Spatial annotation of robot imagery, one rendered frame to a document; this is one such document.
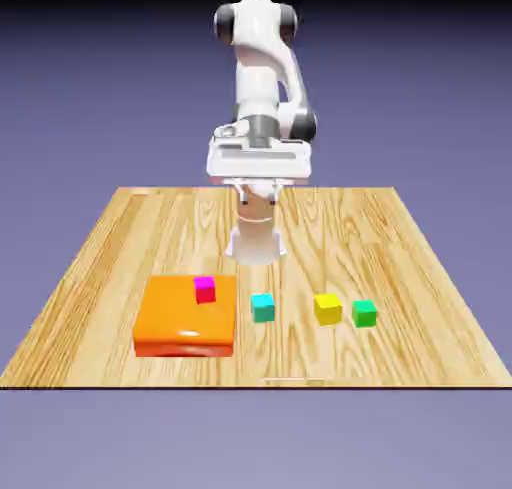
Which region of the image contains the small magenta cube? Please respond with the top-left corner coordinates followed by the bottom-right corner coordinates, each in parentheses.
top-left (193, 275), bottom-right (218, 305)

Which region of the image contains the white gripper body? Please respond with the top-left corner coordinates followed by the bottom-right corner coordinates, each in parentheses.
top-left (205, 136), bottom-right (313, 187)

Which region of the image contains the small yellow cube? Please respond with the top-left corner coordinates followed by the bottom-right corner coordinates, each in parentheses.
top-left (313, 292), bottom-right (344, 327)

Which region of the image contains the large orange box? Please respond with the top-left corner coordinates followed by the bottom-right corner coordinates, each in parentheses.
top-left (132, 274), bottom-right (238, 359)

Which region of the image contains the small teal cube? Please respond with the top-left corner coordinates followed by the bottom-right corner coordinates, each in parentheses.
top-left (250, 292), bottom-right (277, 324)

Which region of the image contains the small green cube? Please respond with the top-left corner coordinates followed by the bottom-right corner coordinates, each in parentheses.
top-left (351, 299), bottom-right (378, 329)

